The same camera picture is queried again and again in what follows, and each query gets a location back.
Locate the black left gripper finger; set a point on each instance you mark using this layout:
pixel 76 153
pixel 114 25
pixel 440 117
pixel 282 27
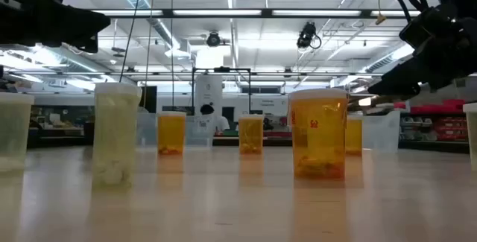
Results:
pixel 87 45
pixel 87 24

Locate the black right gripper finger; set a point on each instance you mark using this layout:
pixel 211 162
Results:
pixel 406 94
pixel 402 76

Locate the orange pill bottle white cap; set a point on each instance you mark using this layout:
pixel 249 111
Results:
pixel 171 134
pixel 250 134
pixel 354 137

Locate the small pale green pill bottle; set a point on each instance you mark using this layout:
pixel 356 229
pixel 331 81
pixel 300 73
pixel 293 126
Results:
pixel 115 134
pixel 15 134
pixel 471 137

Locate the large orange bottle red print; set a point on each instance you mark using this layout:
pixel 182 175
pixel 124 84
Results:
pixel 318 137

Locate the clear plastic bin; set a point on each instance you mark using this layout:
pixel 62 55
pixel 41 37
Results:
pixel 382 134
pixel 150 132

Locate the red storage bins shelf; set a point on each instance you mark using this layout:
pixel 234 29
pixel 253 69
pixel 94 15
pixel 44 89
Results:
pixel 428 109

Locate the black monitor screen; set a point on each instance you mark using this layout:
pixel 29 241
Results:
pixel 151 98

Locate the black round ceiling fixture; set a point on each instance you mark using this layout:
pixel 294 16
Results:
pixel 213 39

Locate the white column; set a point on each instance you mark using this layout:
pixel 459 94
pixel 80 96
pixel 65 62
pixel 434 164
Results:
pixel 208 89

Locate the person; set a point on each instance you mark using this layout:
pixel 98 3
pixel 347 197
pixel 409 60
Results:
pixel 207 109

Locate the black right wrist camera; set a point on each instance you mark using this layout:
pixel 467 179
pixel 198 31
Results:
pixel 425 30

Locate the black overhead frame beam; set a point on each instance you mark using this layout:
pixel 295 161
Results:
pixel 167 12

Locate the black hanging camera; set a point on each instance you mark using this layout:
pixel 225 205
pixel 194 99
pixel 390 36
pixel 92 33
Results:
pixel 306 35

